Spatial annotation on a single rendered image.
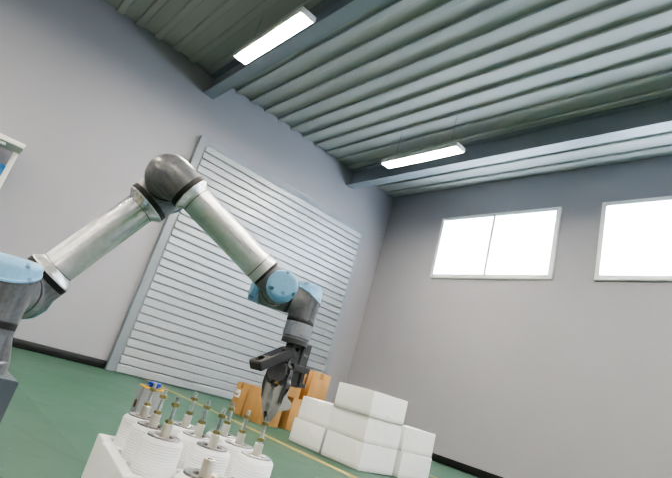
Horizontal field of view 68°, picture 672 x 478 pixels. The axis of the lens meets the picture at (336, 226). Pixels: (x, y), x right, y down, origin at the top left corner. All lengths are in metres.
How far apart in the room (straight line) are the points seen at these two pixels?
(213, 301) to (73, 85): 3.05
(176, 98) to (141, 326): 2.91
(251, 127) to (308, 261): 2.15
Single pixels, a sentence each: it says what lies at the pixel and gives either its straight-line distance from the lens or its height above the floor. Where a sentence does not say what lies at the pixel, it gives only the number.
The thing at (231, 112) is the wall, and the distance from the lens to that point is 7.26.
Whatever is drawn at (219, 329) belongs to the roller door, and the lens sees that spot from 6.79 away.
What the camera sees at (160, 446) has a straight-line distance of 1.23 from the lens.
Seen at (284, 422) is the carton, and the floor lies 0.06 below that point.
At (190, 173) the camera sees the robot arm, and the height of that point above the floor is 0.83.
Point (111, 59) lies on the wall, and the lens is 6.80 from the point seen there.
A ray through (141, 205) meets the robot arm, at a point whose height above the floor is 0.75.
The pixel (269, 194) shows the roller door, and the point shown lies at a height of 2.81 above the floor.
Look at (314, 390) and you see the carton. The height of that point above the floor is 0.42.
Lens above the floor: 0.44
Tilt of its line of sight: 18 degrees up
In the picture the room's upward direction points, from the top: 16 degrees clockwise
